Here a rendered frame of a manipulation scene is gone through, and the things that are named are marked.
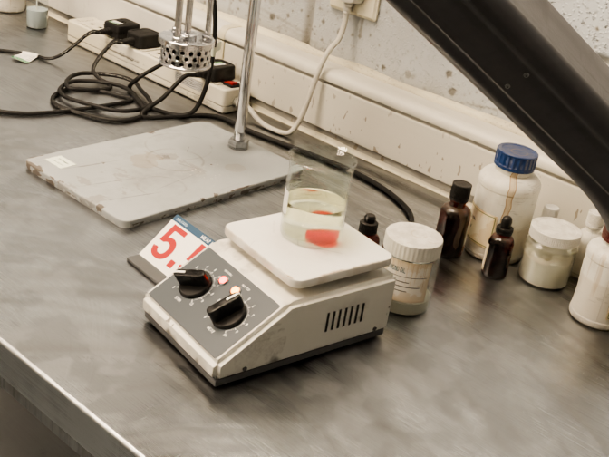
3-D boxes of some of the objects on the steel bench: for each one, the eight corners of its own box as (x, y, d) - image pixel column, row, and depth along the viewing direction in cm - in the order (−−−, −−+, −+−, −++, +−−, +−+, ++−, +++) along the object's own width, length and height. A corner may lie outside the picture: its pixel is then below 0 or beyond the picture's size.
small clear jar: (514, 263, 111) (526, 212, 108) (562, 270, 111) (577, 220, 108) (520, 286, 106) (535, 235, 103) (572, 295, 106) (587, 243, 103)
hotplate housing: (213, 393, 81) (223, 313, 77) (139, 317, 90) (144, 242, 86) (403, 333, 94) (420, 261, 91) (323, 271, 103) (333, 205, 99)
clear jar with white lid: (375, 283, 102) (389, 216, 99) (430, 296, 102) (446, 228, 98) (368, 310, 97) (381, 240, 93) (426, 323, 96) (442, 254, 93)
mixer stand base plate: (123, 230, 105) (124, 221, 105) (22, 166, 116) (22, 158, 116) (305, 175, 126) (306, 168, 126) (204, 125, 137) (205, 118, 137)
